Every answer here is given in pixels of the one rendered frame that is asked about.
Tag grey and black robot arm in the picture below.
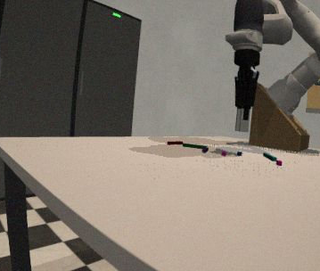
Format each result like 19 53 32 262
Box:
226 0 320 117

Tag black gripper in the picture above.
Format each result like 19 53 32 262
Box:
234 49 260 133

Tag turquoise rod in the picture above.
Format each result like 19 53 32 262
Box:
263 152 277 161

